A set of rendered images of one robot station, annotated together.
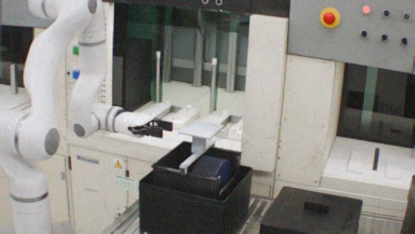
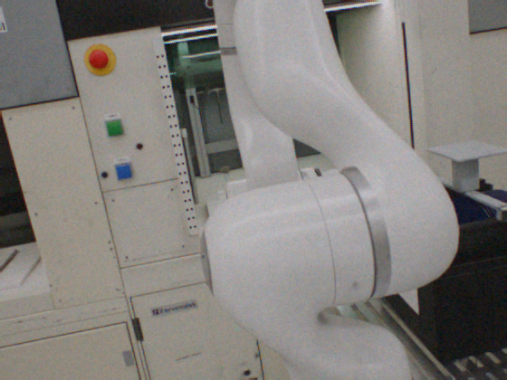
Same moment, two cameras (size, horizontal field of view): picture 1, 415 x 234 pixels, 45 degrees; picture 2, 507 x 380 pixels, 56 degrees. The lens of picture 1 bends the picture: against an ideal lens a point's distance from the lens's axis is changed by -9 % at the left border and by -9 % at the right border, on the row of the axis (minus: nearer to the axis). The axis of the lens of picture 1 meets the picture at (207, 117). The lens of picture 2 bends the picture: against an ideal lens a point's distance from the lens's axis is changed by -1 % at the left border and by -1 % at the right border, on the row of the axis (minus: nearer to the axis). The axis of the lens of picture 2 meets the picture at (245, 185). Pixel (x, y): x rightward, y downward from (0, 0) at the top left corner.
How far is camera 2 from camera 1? 1.23 m
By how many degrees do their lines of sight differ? 24
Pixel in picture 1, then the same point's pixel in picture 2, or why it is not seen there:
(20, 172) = (359, 350)
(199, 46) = (197, 124)
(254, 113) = (442, 130)
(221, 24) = not seen: hidden behind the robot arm
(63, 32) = not seen: outside the picture
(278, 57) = (463, 38)
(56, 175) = (114, 362)
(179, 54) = not seen: hidden behind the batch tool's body
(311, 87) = (495, 73)
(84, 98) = (283, 156)
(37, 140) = (449, 219)
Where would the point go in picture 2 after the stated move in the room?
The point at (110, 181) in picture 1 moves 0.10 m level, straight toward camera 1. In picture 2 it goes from (223, 324) to (247, 338)
